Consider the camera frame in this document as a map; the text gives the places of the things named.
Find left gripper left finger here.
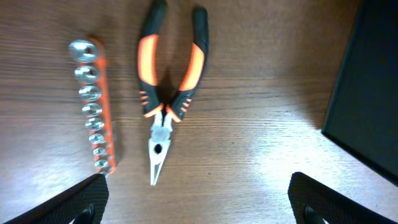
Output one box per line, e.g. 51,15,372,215
5,174,109,224

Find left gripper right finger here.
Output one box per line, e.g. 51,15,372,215
288,172,397,224

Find orange black needle-nose pliers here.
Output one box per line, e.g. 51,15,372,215
137,0,210,187

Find black open box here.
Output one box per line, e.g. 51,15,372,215
322,0,397,185

